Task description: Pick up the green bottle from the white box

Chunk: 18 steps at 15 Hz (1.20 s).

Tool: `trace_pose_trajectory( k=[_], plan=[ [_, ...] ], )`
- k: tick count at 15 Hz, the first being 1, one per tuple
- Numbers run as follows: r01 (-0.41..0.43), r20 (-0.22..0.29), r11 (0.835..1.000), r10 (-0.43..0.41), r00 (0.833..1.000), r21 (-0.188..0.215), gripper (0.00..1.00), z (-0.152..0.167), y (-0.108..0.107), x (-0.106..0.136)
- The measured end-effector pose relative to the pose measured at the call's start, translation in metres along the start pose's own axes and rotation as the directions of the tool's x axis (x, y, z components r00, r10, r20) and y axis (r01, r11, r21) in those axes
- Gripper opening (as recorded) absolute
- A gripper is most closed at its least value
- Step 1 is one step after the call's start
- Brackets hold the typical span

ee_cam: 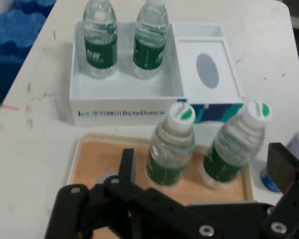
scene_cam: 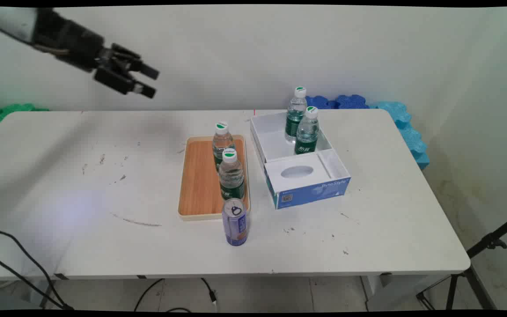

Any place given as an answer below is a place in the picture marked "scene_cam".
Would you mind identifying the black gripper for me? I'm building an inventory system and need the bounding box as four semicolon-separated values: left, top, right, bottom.
33;9;161;100

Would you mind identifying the green label water bottle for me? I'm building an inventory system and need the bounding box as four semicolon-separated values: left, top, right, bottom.
218;149;246;202
285;87;308;144
212;122;236;172
294;106;320;155

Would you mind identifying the wooden tray with cream rim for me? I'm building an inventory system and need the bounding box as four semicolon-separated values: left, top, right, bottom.
178;135;251;221

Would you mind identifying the green foam mat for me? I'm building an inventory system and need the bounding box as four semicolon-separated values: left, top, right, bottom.
0;103;50;133

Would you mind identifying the purple drink can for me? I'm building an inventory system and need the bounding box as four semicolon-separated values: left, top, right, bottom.
222;198;249;246

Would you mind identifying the dark blue foam mat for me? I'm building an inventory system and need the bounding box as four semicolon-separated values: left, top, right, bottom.
305;96;338;110
335;94;371;110

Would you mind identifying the white and blue cardboard box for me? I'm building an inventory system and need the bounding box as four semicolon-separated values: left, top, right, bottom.
250;110;351;210

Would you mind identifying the light blue foam mat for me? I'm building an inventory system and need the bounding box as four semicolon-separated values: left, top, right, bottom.
370;101;430;171

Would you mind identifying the black tripod stand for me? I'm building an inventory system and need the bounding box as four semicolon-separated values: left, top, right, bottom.
415;211;507;311

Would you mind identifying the black cable with plug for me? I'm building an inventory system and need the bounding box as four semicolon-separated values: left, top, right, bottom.
200;278;218;313

